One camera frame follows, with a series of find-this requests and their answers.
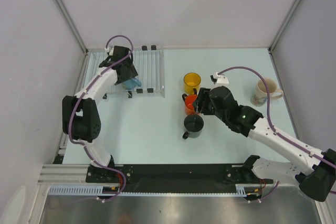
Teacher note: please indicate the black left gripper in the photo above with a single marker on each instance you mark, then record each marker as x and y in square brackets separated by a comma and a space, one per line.
[131, 72]

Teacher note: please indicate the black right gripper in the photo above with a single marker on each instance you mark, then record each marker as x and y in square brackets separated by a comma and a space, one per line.
[200, 100]

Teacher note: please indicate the orange cup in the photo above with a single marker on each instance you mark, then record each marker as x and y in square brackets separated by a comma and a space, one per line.
[188, 103]

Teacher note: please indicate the light blue mug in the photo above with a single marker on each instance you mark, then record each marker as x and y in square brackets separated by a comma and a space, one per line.
[131, 84]

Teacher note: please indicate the grey mug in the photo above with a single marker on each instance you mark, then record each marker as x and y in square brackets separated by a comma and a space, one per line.
[193, 125]

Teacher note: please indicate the yellow mug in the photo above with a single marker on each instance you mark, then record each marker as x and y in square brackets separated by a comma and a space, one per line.
[192, 81]

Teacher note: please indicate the beige patterned ceramic mug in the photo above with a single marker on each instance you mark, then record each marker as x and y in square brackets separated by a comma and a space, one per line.
[259, 96]

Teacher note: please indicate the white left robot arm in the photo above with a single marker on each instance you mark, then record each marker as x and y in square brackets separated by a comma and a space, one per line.
[80, 116]

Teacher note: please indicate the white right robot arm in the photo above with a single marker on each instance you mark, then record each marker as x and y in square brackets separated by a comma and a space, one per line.
[308, 168]

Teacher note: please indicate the clear acrylic dish rack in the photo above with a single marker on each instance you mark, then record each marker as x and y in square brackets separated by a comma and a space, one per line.
[149, 63]

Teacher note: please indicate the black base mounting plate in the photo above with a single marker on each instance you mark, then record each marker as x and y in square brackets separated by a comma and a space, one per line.
[185, 178]

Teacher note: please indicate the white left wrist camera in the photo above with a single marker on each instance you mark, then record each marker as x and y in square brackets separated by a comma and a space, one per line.
[109, 50]

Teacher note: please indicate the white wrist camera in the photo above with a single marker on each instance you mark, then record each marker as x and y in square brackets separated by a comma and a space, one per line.
[219, 80]
[109, 50]

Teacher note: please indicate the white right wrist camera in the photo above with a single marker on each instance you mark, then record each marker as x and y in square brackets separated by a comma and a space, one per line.
[219, 80]

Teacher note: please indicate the slotted cable duct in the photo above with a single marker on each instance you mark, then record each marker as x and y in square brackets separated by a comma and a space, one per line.
[101, 191]

